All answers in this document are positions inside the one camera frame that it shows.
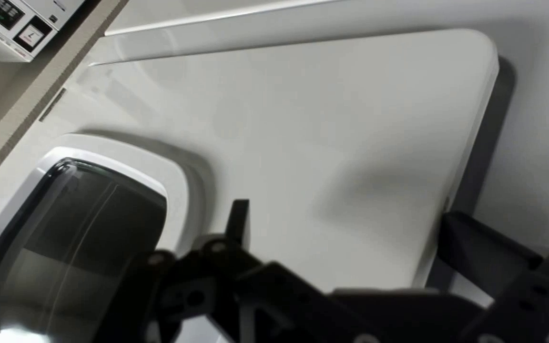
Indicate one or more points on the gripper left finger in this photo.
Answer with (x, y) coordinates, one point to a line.
(217, 281)

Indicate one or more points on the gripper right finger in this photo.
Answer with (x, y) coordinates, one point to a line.
(532, 295)

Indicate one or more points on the white washing machine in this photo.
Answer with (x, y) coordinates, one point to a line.
(15, 26)
(536, 143)

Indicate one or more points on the white washing machine door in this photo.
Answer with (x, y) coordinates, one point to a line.
(303, 143)

